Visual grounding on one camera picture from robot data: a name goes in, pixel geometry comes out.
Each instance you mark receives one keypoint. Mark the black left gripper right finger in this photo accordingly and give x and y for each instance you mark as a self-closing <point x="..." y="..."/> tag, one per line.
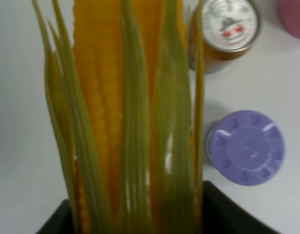
<point x="220" y="215"/>

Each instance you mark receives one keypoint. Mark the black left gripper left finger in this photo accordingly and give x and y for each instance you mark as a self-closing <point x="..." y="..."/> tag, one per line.
<point x="60" y="222"/>

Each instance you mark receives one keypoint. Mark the toy corn cob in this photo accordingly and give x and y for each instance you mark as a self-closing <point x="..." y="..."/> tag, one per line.
<point x="119" y="100"/>

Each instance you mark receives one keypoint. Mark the purple lidded round tin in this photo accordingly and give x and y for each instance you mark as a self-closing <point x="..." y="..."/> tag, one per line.
<point x="246" y="147"/>

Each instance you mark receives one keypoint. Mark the orange drink can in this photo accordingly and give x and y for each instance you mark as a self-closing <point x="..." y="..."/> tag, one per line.
<point x="230" y="29"/>

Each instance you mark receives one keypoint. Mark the pink toy saucepan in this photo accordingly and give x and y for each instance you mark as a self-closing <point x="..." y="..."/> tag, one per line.
<point x="289" y="12"/>

